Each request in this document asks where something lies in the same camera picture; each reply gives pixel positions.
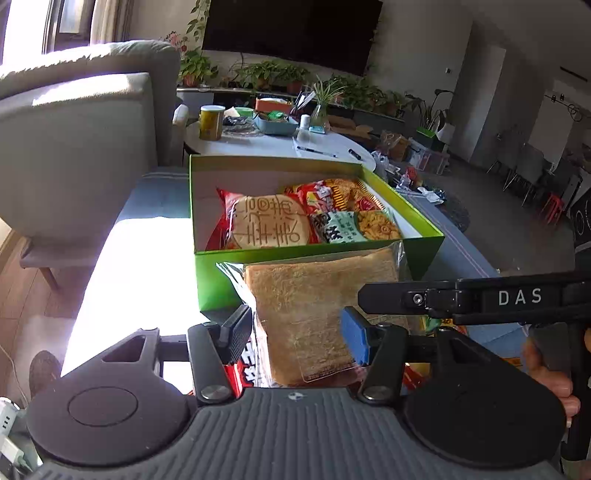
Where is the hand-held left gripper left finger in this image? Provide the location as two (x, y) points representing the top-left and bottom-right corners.
(99, 305), (254, 407)

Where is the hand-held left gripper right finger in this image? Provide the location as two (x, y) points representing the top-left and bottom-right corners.
(341, 307), (522, 403)

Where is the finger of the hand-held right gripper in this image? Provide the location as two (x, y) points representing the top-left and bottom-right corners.
(358, 278), (462, 316)

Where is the green cardboard box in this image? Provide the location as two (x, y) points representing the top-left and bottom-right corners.
(188, 154), (446, 315)

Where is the clear toast bread packet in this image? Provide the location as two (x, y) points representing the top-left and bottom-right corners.
(216, 240), (411, 387)

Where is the green white snack packet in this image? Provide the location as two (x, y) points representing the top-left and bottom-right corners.
(308, 209), (403, 244)

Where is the red round cracker packet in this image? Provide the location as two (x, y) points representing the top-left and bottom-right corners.
(223, 339), (259, 400)
(205, 187), (320, 251)

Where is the yellow red snack packet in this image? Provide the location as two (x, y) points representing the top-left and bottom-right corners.
(283, 178), (386, 214)

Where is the person's right hand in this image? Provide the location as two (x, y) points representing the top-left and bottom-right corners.
(523, 328), (591, 426)

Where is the red stool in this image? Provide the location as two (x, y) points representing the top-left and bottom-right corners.
(538, 194), (566, 224)

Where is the dark round rug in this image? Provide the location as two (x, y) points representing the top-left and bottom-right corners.
(441, 194), (472, 234)

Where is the grey dining chair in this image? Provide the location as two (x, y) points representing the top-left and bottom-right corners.
(489, 143), (555, 204)

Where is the clear plastic storage box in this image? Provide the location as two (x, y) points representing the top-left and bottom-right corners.
(409, 138), (451, 175)

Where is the brown paper bag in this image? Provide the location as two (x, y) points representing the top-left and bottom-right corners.
(379, 131), (411, 162)

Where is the flat cardboard box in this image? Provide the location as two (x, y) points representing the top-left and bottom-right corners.
(328, 115), (375, 141)

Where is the large leaf plant white pot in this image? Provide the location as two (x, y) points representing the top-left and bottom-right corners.
(406, 88), (458, 144)

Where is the white coffee table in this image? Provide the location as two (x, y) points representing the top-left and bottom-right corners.
(184, 117), (375, 174)

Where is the brown slipper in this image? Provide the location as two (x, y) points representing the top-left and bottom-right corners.
(28, 350), (62, 398)

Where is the blue plastic basket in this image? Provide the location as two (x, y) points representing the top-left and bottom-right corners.
(254, 113), (300, 137)

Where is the spider plant in glass vase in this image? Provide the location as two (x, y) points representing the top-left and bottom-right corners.
(307, 76), (347, 130)

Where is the yellow canister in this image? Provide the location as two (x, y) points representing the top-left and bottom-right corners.
(199, 105), (226, 140)

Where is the orange tissue box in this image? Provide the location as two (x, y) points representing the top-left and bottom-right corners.
(255, 97), (294, 116)

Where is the low television cabinet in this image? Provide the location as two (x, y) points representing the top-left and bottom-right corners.
(178, 85), (407, 125)

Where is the grey armchair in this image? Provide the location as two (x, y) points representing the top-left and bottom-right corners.
(0, 39), (182, 289)

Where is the white power strip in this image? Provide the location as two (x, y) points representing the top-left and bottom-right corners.
(0, 397), (28, 469)

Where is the row of potted plants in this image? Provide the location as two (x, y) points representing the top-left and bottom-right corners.
(178, 48), (416, 118)

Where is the red flowering plant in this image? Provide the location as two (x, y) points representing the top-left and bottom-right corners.
(164, 30), (191, 58)

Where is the beige curtain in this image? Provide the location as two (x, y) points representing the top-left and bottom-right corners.
(90, 0), (134, 47)

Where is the dark framed window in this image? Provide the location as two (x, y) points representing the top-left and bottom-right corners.
(44, 0), (95, 54)

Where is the black wall television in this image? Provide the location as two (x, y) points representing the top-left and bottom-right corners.
(202, 0), (384, 77)

